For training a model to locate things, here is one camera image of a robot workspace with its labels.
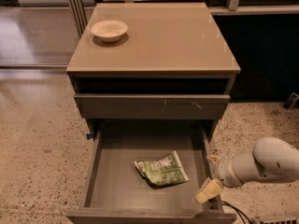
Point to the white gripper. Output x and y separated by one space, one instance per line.
223 169

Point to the green jalapeno chip bag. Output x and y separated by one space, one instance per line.
167 171

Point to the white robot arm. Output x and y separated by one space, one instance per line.
271 160

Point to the brown drawer cabinet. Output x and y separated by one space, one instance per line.
169 48

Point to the grey floor vent grille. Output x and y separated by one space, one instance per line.
275 220

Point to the small dark floor device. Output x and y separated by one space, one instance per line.
292 101

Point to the white paper bowl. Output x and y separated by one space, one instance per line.
109 30

